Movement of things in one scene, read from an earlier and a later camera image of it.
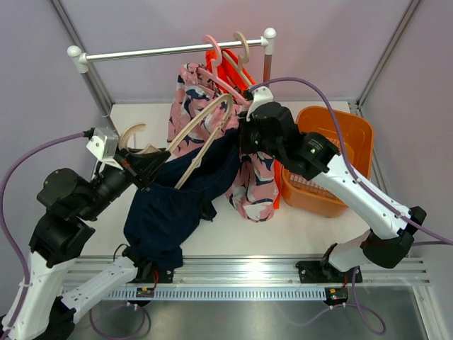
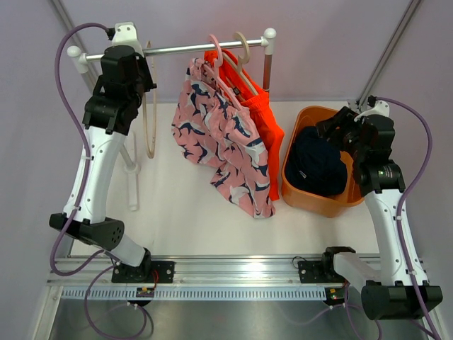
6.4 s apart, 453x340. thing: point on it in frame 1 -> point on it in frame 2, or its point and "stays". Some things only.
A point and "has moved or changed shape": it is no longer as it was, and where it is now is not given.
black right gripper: x=245 y=127 -> x=344 y=119
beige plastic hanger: x=241 y=60 stays
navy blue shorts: x=163 y=216 has moved or changed shape
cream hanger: x=146 y=149 -> x=151 y=155
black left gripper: x=144 y=165 -> x=140 y=62
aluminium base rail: x=257 y=270 stays
